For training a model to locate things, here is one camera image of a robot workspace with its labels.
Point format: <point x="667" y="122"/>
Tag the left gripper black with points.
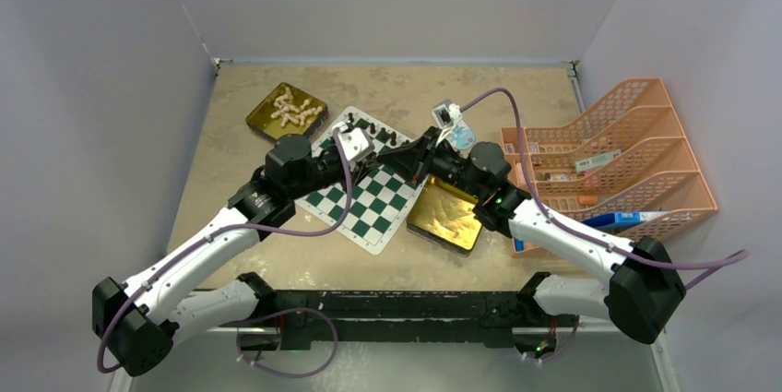
<point x="344" y="182"/>

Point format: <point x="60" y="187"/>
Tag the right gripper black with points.
<point x="415" y="159"/>

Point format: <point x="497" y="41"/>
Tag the gold tin brown pieces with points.
<point x="444" y="215"/>

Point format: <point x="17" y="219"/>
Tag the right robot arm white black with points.
<point x="634" y="285"/>

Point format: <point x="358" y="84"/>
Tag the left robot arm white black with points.
<point x="139" y="320"/>

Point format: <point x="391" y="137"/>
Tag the green white chess mat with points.
<point x="380" y="202"/>

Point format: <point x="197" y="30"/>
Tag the gold tin white pieces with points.
<point x="260" y="123"/>

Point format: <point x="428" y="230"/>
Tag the white chess pieces pile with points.
<point x="290" y="111"/>

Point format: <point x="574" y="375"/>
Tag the blue white packaged item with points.
<point x="461" y="137"/>

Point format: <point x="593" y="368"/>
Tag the white label card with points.
<point x="596" y="161"/>

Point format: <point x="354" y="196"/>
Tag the peach plastic file organizer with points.
<point x="657" y="170"/>

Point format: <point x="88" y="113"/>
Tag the blue box in organizer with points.
<point x="622" y="220"/>

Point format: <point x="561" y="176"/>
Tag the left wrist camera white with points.
<point x="355" y="142"/>

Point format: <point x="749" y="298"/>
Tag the black metal base frame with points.
<point x="494" y="319"/>

